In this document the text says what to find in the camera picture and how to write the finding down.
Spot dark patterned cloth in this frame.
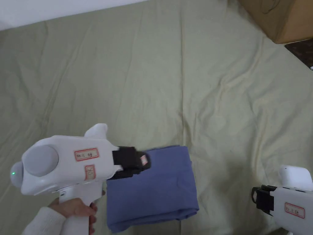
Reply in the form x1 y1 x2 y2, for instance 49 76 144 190
284 39 313 72

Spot person's left hand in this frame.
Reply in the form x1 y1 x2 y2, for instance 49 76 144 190
47 190 106 234

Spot bed with pale green sheet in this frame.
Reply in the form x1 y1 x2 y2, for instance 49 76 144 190
0 0 313 235

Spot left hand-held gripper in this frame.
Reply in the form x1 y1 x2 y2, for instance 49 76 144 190
10 123 152 235

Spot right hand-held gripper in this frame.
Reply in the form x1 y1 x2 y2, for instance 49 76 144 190
251 165 313 235

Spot blue garment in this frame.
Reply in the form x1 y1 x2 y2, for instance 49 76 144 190
106 145 200 233

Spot brown cardboard carton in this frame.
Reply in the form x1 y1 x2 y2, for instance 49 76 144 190
238 0 313 45

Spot person's left forearm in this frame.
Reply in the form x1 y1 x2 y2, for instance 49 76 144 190
21 207 67 235

